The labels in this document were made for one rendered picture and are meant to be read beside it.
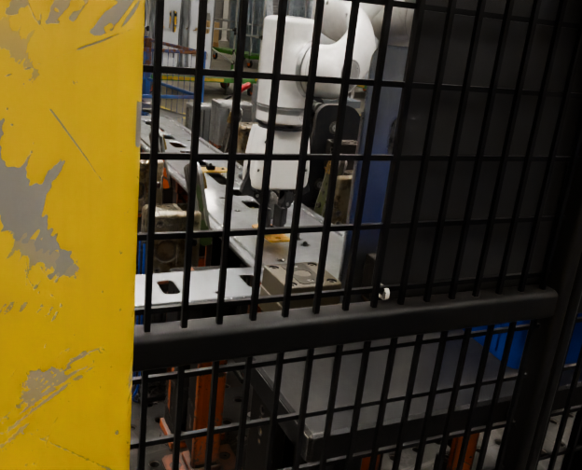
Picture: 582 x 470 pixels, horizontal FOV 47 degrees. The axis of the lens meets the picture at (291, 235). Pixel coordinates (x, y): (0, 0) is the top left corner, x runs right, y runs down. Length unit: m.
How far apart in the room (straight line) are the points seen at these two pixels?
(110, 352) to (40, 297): 0.04
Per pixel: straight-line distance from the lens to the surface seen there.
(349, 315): 0.51
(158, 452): 1.11
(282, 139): 1.05
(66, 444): 0.35
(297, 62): 1.00
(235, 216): 1.22
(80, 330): 0.32
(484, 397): 0.70
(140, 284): 0.92
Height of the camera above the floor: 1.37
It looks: 19 degrees down
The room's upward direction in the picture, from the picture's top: 6 degrees clockwise
